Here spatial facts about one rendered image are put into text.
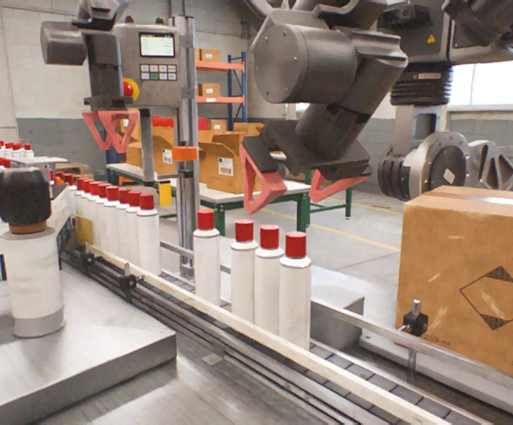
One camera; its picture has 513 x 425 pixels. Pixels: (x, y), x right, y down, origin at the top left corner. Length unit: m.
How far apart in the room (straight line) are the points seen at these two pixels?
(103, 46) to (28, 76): 7.81
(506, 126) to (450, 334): 5.58
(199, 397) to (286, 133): 0.47
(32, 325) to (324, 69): 0.71
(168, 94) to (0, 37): 7.57
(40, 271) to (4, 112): 7.72
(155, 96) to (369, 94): 0.79
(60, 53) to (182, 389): 0.59
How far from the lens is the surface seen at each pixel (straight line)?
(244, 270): 0.76
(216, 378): 0.79
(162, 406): 0.75
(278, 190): 0.40
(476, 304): 0.80
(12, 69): 8.63
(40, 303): 0.87
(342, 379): 0.66
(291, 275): 0.68
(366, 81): 0.38
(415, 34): 1.06
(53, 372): 0.78
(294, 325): 0.71
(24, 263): 0.85
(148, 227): 1.05
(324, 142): 0.41
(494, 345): 0.82
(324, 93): 0.35
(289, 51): 0.33
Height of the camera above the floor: 1.27
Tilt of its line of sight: 13 degrees down
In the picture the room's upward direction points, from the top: straight up
